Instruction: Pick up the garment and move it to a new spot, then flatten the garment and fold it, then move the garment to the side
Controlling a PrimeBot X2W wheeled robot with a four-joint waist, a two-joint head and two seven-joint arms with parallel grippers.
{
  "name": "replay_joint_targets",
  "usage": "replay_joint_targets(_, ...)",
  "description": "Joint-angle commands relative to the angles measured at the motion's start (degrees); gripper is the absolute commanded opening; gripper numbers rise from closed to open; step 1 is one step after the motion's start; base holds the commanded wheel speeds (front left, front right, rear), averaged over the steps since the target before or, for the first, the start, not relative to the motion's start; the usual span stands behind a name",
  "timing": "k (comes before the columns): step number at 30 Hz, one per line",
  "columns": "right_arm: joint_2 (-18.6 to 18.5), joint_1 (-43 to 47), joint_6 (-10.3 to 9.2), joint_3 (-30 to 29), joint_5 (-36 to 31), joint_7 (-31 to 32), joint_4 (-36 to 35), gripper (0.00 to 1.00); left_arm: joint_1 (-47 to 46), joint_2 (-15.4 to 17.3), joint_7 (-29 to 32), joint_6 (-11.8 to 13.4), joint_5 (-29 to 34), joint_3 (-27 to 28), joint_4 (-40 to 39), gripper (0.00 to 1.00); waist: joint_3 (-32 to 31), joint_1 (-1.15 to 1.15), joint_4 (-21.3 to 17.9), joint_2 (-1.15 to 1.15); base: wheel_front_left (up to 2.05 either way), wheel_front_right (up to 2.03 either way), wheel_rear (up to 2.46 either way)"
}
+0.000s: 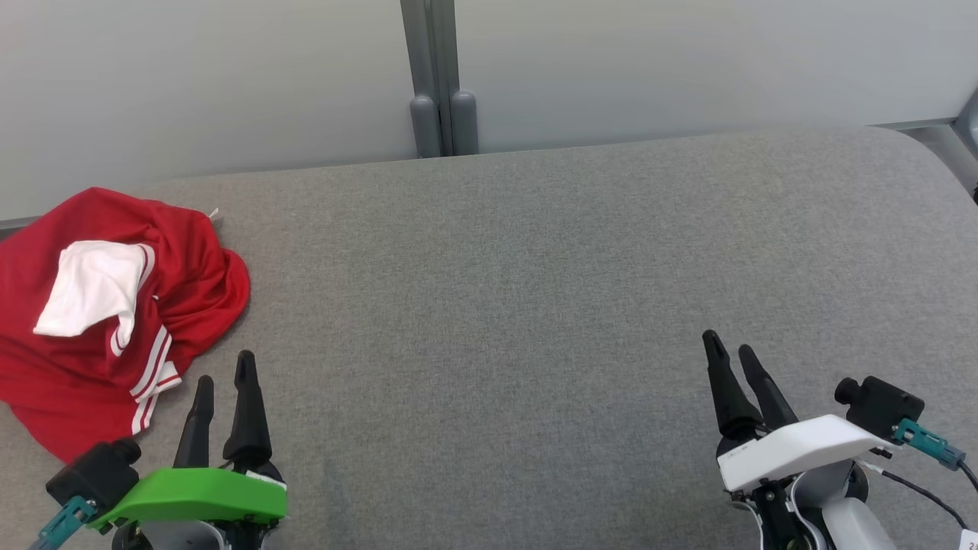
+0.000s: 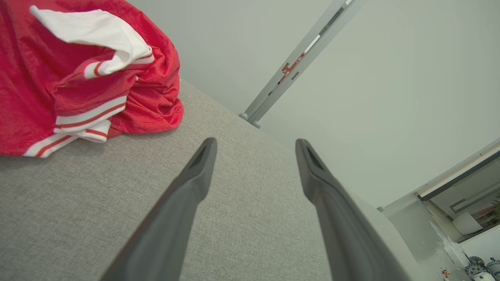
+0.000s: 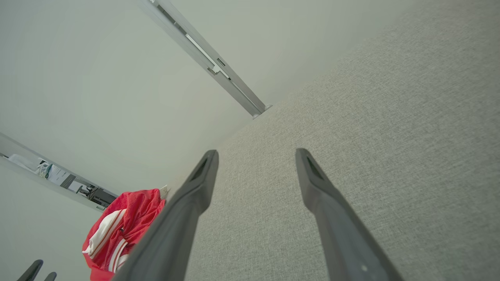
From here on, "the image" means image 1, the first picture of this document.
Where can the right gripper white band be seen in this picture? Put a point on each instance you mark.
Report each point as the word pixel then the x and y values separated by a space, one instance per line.
pixel 795 451

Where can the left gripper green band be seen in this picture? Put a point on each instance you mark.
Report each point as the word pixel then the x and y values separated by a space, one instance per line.
pixel 199 495

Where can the red and white basketball jersey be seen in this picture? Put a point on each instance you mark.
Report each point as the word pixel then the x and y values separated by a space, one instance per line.
pixel 191 283

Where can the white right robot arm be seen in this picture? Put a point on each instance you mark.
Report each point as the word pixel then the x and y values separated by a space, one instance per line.
pixel 859 527

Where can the grey fabric sofa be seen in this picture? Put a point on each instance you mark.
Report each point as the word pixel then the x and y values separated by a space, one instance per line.
pixel 497 305

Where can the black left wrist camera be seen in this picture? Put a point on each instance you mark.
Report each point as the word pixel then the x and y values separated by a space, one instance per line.
pixel 95 473

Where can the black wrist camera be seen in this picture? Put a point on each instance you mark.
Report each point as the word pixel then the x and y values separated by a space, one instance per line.
pixel 95 473
pixel 882 409

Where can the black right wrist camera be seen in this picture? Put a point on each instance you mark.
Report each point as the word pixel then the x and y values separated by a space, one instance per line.
pixel 882 409

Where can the teal left camera connector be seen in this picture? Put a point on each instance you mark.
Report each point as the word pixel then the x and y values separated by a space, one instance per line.
pixel 65 523

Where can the teal camera connector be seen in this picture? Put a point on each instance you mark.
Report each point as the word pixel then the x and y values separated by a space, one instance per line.
pixel 928 443
pixel 65 523

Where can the teal right camera connector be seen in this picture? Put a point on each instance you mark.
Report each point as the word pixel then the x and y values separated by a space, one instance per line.
pixel 928 443

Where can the grey partition corner frame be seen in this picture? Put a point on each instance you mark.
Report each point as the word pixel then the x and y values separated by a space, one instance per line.
pixel 951 145

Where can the grey double partition post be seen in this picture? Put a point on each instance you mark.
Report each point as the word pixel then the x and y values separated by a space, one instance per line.
pixel 439 84

